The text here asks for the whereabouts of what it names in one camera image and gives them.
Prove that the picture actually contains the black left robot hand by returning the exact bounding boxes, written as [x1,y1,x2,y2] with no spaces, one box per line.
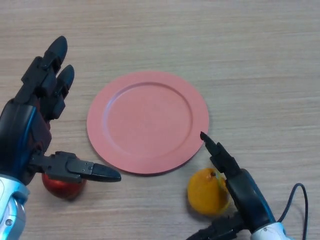
[0,35,122,187]

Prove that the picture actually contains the yellow pear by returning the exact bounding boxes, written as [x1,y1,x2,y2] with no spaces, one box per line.
[187,167,232,217]

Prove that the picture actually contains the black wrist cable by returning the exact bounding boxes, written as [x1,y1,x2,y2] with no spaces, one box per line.
[276,183,309,240]

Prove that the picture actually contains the red apple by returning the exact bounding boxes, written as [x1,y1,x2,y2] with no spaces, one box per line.
[41,172,88,201]

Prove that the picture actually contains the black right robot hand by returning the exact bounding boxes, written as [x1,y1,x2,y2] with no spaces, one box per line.
[186,131,277,240]

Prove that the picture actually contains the pink round plate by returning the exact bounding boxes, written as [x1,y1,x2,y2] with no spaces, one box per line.
[86,71,210,177]

